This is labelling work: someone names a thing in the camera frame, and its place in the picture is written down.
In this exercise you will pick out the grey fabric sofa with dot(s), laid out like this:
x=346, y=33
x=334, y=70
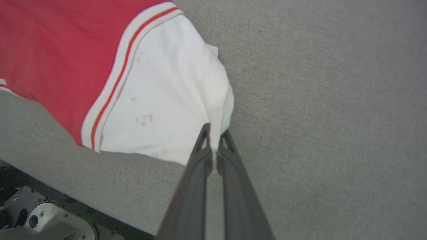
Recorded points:
x=317, y=100

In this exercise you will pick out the white grey robot base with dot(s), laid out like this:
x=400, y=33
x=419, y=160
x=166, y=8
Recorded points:
x=53, y=216

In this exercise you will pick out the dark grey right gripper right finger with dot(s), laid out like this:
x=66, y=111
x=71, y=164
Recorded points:
x=240, y=206

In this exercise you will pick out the red white basketball jersey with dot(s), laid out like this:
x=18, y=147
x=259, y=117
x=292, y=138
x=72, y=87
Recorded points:
x=50, y=50

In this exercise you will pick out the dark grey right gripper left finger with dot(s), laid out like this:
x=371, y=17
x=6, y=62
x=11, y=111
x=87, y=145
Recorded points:
x=190, y=200

